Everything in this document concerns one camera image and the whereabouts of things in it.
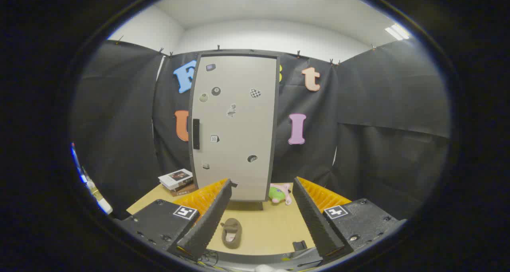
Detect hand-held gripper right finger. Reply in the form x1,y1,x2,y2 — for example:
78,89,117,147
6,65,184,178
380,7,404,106
293,176,407,264

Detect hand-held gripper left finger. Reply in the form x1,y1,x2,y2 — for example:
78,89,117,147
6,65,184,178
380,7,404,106
114,178,233,262

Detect brown fuzzy slipper shoe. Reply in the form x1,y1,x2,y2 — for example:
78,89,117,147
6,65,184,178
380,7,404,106
220,218,243,249

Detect grey shoe cabinet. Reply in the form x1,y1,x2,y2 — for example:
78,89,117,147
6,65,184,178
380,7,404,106
188,49,281,203

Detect brown book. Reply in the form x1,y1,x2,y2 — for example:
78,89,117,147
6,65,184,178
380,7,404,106
171,184,198,197

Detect green and pink plush toy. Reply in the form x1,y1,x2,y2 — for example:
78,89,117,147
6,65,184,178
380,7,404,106
268,183,293,205

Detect black backdrop cloth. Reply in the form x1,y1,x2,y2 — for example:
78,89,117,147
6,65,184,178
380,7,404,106
72,40,451,221

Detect blue plastic item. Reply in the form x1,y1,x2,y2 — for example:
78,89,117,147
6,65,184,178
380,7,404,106
71,142,86,183

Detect small ceiling light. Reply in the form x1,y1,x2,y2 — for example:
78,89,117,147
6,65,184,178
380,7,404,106
385,24,410,41

